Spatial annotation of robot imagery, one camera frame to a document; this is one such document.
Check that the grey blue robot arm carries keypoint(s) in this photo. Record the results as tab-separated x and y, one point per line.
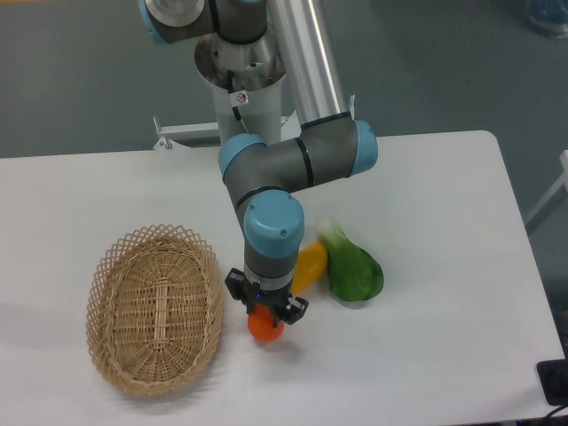
284	126

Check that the orange fruit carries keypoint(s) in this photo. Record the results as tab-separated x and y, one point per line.
261	324

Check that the black device at table edge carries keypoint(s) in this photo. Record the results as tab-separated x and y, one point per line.
553	380

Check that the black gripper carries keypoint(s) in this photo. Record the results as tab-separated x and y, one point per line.
285	307

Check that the yellow mango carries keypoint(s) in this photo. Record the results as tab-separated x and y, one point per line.
310	265

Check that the blue bag in corner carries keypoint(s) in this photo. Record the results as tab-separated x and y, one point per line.
548	17

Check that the green bok choy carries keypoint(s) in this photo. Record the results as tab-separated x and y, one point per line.
354	275

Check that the white frame at right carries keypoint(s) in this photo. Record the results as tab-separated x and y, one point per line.
549	201

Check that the woven wicker basket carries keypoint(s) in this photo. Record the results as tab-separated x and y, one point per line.
155	310

